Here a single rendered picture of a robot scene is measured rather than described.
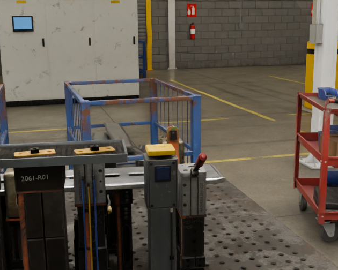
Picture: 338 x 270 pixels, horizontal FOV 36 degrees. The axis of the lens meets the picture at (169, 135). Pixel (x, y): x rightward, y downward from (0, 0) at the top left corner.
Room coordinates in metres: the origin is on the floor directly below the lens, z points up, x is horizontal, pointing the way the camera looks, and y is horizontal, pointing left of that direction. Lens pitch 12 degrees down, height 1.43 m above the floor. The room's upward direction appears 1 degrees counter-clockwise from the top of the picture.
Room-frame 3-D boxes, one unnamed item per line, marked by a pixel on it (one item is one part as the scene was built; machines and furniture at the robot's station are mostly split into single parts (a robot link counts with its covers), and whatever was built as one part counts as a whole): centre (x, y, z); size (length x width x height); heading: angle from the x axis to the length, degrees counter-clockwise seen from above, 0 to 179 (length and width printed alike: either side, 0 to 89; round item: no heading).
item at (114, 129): (3.87, 0.33, 0.47); 1.20 x 0.80 x 0.95; 16
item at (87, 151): (1.07, 0.16, 1.17); 0.08 x 0.04 x 0.01; 110
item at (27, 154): (1.05, 0.28, 1.17); 0.08 x 0.04 x 0.01; 107
